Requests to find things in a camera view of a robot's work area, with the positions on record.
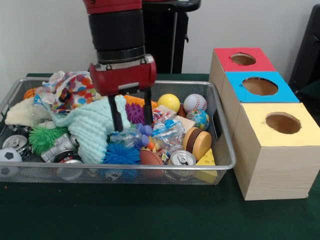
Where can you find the wooden burger toy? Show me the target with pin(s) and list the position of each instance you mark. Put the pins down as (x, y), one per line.
(198, 141)

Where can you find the silver drink can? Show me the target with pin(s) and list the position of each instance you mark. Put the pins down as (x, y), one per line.
(182, 158)

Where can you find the dark green tablecloth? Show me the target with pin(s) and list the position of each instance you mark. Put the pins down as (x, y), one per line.
(150, 215)

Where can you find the purple plastic toy piece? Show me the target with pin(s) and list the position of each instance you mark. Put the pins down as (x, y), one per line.
(143, 130)

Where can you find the shallow clear mesh bin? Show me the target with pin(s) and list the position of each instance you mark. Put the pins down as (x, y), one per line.
(160, 178)

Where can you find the green spiky toy with eyes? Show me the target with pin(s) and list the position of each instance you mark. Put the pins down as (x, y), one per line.
(42, 137)

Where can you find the globe print ball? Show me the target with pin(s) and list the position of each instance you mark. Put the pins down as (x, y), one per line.
(198, 118)

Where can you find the black stand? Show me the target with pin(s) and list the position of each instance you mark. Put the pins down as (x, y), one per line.
(307, 50)

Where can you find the mint green waffle cloth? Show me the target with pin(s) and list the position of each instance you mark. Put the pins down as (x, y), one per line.
(87, 125)

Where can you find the blue spiky ball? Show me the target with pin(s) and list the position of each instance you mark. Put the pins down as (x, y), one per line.
(120, 155)

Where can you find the yellow cheese wedge toy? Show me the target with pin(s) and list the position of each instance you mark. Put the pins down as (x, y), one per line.
(207, 158)

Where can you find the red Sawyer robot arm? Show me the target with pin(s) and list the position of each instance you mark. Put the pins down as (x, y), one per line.
(116, 30)

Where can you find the small soccer ball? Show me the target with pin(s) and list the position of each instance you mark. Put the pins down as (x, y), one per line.
(8, 155)

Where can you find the cream waffle cloth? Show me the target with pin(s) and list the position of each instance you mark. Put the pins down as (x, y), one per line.
(17, 112)

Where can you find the multicoloured dotted cloth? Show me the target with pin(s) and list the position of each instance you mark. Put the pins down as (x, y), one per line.
(72, 87)

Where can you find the wooden box with three holes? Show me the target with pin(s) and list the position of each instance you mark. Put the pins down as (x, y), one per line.
(275, 172)

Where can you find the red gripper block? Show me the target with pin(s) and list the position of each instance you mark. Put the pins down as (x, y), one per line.
(122, 77)

